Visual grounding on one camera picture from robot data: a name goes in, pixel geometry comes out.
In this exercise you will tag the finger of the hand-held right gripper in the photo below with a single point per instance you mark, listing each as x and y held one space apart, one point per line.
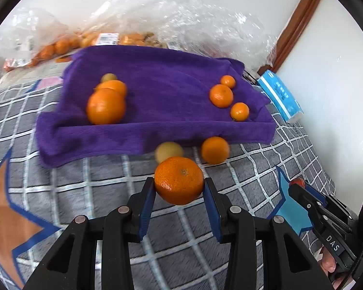
316 195
299 196

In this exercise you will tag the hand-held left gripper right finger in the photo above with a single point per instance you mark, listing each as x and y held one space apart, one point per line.
213 214

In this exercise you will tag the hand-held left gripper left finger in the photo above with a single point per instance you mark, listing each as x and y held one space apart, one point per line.
146 208

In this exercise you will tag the small red tomato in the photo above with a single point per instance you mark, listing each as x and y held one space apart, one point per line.
298 182

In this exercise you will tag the large orange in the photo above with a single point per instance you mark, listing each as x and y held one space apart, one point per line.
116 85
214 150
179 180
106 106

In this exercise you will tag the small orange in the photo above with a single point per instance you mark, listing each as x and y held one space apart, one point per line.
240 111
227 81

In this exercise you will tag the small greenish mandarin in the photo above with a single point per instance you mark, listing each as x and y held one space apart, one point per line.
109 77

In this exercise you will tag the person's right hand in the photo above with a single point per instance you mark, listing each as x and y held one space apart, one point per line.
328 262

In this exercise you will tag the yellowish mandarin on bedsheet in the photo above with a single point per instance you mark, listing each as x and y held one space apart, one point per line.
169 151

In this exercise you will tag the grey checked bedsheet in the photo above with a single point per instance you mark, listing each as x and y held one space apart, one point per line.
78 181

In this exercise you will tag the blue tissue pack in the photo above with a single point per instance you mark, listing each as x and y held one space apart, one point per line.
278 93

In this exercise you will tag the purple towel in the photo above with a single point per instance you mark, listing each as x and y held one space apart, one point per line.
169 96

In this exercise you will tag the medium orange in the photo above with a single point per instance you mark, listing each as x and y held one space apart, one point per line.
220 95

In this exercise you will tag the labelled clear bag of oranges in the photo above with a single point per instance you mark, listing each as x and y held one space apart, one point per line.
130 40

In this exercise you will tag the crumpled bag of small oranges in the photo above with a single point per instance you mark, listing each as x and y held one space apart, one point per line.
54 46

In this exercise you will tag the large clear plastic bag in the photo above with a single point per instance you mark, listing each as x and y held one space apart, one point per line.
184 15

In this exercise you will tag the brown wooden door frame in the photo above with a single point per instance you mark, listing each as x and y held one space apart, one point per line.
302 15

